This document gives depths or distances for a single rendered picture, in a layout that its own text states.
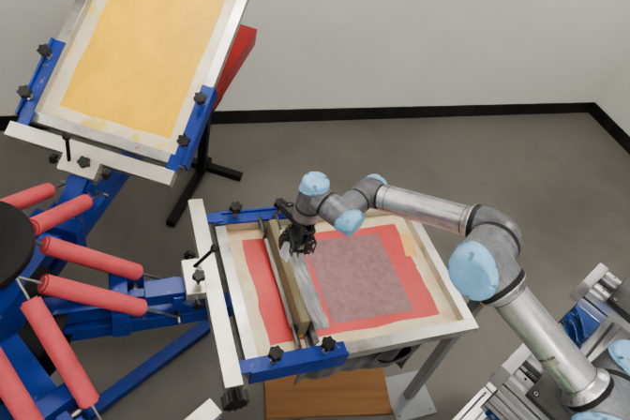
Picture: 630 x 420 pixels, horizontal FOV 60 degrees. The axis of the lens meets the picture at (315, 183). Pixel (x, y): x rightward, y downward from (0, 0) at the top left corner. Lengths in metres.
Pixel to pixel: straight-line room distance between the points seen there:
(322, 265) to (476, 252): 0.83
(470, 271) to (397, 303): 0.73
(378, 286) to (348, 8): 2.16
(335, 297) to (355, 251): 0.22
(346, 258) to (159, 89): 0.90
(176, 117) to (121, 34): 0.39
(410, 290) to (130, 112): 1.16
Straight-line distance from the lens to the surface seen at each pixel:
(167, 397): 2.67
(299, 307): 1.68
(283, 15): 3.52
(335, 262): 1.94
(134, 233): 3.17
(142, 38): 2.14
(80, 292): 1.54
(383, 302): 1.90
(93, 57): 2.16
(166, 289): 1.69
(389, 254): 2.03
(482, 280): 1.21
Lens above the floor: 2.45
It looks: 43 degrees down
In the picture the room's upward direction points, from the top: 16 degrees clockwise
